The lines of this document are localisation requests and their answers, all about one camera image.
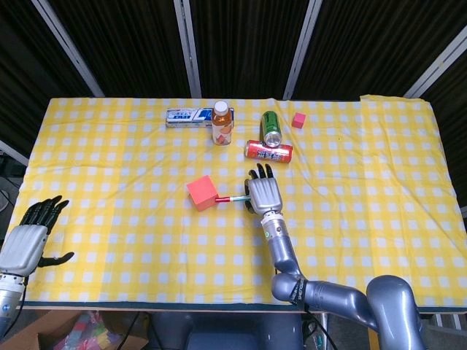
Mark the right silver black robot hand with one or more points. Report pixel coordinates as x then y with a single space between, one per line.
264 195

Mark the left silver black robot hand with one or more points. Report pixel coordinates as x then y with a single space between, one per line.
22 249

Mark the red-capped marker pen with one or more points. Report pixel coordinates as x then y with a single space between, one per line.
230 199

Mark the large orange-red block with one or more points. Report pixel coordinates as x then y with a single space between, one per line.
202 193

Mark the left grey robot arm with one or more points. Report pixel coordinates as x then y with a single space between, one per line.
8 302

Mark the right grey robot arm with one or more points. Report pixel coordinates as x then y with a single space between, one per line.
328 291

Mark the small pink cube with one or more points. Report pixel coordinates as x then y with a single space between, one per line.
298 120

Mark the red orange drink can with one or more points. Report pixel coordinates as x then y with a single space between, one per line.
268 152

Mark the green drink can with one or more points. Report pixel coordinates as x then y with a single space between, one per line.
270 125

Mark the tea bottle with white cap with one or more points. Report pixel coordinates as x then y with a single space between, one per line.
222 127

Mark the brown cardboard box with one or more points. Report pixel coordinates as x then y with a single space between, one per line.
40 331

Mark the pile of colourful blocks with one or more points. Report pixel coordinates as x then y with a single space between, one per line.
91 331

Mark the white blue long box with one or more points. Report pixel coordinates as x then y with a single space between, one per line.
186 117

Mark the yellow white checkered tablecloth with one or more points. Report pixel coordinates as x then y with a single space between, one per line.
146 248

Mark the table with dark edge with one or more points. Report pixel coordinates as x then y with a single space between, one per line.
146 306

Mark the blue chair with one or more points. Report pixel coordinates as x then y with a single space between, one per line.
226 331

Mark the grey aluminium frame post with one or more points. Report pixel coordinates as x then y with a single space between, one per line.
12 151
67 47
188 47
303 47
434 73

